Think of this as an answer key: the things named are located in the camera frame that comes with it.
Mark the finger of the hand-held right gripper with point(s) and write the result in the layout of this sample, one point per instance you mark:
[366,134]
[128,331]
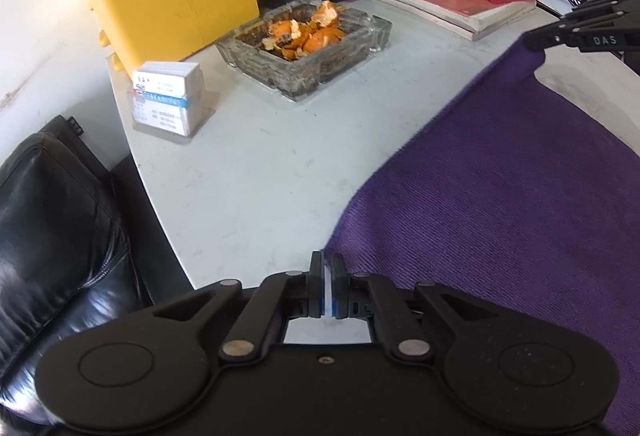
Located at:
[537,40]
[610,5]

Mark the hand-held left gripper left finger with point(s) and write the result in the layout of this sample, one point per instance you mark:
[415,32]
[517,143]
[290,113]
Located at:
[316,288]

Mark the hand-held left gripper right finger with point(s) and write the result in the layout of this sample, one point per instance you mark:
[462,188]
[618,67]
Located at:
[340,288]

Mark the purple towel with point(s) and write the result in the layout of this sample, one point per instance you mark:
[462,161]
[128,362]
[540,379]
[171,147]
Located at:
[500,196]

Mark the white book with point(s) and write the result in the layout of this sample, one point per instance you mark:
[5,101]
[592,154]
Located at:
[450,26]

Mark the pile of orange peels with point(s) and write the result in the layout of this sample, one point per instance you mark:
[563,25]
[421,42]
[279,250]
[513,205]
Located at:
[320,40]

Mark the glass ashtray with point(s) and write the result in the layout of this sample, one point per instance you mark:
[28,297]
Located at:
[260,60]

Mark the clear business card box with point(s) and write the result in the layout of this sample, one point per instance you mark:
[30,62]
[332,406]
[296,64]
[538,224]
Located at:
[165,105]

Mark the black leather sofa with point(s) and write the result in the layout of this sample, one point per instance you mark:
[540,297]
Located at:
[60,216]

